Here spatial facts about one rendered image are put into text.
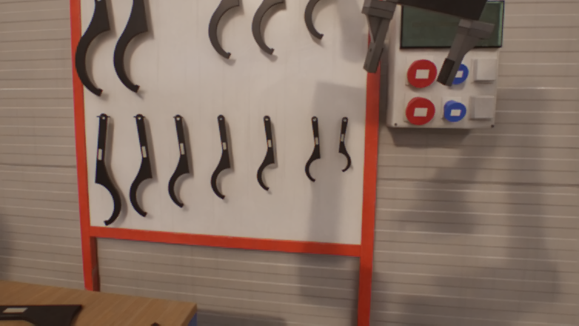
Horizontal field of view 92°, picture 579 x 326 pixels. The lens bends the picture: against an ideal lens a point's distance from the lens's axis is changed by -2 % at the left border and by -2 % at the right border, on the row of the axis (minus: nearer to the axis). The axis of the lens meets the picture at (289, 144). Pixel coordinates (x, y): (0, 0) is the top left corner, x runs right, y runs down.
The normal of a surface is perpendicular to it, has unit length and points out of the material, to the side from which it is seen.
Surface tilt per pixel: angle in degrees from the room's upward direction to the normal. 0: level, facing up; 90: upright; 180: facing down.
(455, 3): 114
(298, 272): 90
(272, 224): 90
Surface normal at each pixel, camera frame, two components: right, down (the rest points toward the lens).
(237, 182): -0.12, 0.08
